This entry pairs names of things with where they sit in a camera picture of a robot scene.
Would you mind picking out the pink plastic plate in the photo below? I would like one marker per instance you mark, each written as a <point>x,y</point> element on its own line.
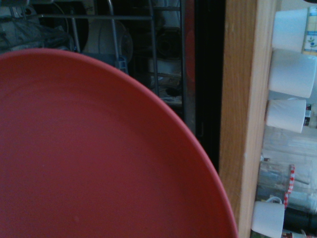
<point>99,148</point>

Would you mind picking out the blue plastic rack clip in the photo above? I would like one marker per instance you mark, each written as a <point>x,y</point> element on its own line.
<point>121,65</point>

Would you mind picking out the clear glass bowl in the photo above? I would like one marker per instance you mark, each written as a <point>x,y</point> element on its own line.
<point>104,37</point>

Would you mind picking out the glass jar red checked lid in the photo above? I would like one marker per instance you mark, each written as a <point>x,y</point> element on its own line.
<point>275,176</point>

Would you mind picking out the white ceramic bowl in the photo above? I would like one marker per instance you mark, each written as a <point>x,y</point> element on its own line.
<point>292,74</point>

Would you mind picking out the dark coffee jar black lid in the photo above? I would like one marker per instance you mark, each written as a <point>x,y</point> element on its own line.
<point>307,115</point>

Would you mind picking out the white ceramic cup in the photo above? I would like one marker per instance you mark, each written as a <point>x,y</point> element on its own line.
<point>289,29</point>

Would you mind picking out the black French press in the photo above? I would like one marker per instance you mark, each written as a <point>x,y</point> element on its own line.
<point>299,219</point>

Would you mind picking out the floral patterned container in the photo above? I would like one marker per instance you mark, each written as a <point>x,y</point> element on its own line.
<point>310,32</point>

